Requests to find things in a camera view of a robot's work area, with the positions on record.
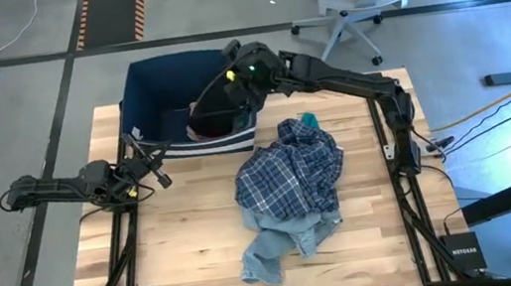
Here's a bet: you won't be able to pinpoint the teal sock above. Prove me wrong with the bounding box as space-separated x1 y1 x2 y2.
300 109 321 131

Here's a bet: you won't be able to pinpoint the navy white striped fabric bin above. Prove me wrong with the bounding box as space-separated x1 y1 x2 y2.
110 42 263 170

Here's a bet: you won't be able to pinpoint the thick yellow cable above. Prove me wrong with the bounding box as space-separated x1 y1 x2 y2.
423 77 511 135

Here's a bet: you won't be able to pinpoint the black metal table frame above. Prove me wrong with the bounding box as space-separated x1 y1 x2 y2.
0 48 511 286

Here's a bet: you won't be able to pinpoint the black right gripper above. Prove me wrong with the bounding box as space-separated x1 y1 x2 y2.
217 32 294 119

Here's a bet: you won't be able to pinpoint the white floor cable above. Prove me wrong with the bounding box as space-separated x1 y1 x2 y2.
0 0 47 61

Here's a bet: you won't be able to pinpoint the light blue denim jeans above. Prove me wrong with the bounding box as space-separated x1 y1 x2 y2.
230 193 351 286

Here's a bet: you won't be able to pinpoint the black Netgear box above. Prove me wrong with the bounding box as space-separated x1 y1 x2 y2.
438 228 489 276

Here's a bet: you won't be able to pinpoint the blue plaid shirt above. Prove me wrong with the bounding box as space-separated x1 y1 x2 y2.
224 110 353 228

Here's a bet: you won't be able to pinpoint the black garment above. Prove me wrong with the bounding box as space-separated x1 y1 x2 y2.
184 82 255 144

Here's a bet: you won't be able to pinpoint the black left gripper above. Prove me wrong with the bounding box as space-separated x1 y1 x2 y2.
107 140 178 199

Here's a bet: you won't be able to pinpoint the black thin power cable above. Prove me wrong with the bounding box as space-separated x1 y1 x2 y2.
418 91 511 160

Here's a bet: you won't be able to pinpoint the black hazard striped floor strip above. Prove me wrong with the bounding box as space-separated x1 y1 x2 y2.
68 0 155 52

